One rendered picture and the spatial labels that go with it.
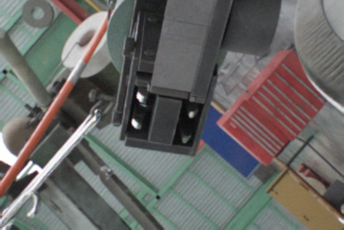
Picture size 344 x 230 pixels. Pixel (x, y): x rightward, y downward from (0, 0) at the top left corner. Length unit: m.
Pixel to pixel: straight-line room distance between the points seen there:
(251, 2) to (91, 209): 0.85
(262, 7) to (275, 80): 4.97
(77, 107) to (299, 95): 4.37
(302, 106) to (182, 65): 5.08
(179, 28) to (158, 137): 0.12
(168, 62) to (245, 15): 0.08
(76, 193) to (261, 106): 4.30
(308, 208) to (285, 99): 5.35
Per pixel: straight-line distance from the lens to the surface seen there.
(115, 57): 0.62
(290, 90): 5.46
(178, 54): 0.44
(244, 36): 0.45
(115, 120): 0.51
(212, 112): 9.40
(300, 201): 10.43
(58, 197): 1.21
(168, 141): 0.50
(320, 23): 0.57
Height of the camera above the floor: 1.45
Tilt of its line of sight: 1 degrees down
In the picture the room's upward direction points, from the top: 139 degrees counter-clockwise
